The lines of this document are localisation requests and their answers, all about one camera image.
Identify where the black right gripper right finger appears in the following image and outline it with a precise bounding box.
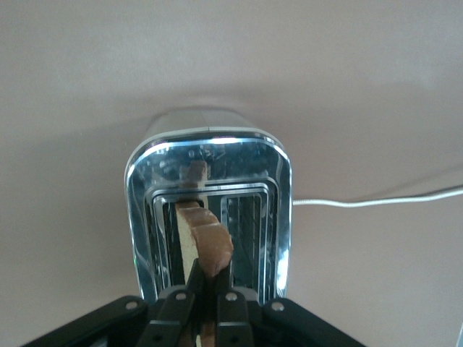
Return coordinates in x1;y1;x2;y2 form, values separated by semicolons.
215;265;255;347

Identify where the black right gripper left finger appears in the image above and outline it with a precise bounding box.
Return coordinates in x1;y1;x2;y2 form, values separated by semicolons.
137;257;204;347

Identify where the bread slice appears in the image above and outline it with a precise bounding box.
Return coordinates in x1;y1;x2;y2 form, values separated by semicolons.
175;200;234;278

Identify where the chrome and beige toaster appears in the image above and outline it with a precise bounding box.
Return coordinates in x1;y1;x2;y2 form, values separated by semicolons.
124;106;294;309

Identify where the white toaster power cable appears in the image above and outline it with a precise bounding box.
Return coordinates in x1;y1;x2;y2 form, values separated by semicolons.
291;187;463;210

